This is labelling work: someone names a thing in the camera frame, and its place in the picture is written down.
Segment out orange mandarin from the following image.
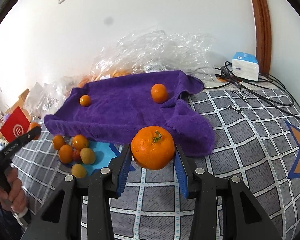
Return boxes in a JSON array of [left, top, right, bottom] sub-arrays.
[[28, 122, 42, 140], [71, 134, 89, 151], [58, 144, 73, 164], [52, 134, 65, 151]]

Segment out large orange with stem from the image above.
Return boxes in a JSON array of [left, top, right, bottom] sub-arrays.
[[130, 126, 175, 170]]

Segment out left hand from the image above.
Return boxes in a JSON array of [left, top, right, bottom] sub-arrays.
[[0, 168, 27, 213]]

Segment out red paper bag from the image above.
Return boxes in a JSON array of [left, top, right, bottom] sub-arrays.
[[0, 107, 30, 142]]

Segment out yellow loquat lower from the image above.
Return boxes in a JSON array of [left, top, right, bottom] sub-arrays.
[[71, 164, 87, 178]]

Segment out yellow loquat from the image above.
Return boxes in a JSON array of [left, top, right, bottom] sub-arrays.
[[80, 147, 96, 165], [71, 164, 87, 178]]

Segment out clear plastic bag left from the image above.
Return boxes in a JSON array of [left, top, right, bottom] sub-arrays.
[[23, 76, 80, 119]]

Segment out small red-orange fruit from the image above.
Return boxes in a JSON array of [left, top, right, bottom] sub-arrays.
[[72, 150, 81, 163]]

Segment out yellow loquat upper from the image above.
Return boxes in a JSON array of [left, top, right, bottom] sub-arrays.
[[80, 147, 96, 165]]

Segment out grey checked bed cover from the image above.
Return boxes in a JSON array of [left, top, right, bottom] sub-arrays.
[[9, 88, 300, 240]]

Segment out blue star patch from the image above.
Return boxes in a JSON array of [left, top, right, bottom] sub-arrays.
[[82, 140, 123, 176]]

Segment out small orange on towel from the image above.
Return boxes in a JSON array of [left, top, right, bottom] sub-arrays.
[[79, 94, 91, 107]]

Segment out purple towel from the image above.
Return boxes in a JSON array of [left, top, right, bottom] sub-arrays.
[[44, 70, 215, 158]]

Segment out medium orange on towel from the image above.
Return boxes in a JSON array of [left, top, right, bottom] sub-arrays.
[[151, 83, 168, 103]]

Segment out white blue tissue pack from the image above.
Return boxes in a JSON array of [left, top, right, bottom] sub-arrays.
[[232, 52, 259, 81]]

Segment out clear plastic fruit bag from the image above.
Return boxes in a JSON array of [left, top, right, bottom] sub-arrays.
[[78, 30, 215, 88]]

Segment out black cables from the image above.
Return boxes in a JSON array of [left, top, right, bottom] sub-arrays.
[[202, 61, 300, 123]]

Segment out brown wooden door frame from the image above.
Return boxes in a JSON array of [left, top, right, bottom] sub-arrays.
[[251, 0, 272, 74]]

